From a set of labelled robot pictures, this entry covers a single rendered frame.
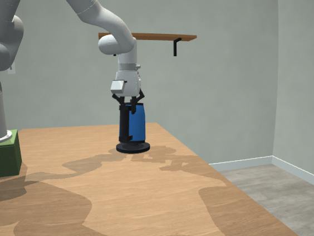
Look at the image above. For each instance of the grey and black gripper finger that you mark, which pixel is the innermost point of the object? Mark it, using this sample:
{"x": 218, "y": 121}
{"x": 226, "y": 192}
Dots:
{"x": 119, "y": 99}
{"x": 135, "y": 100}

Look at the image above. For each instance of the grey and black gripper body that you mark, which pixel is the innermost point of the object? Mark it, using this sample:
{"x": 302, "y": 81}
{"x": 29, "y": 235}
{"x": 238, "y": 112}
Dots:
{"x": 133, "y": 85}

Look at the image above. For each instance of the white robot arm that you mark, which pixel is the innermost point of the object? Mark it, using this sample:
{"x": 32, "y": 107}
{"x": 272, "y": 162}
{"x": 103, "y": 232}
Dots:
{"x": 122, "y": 43}

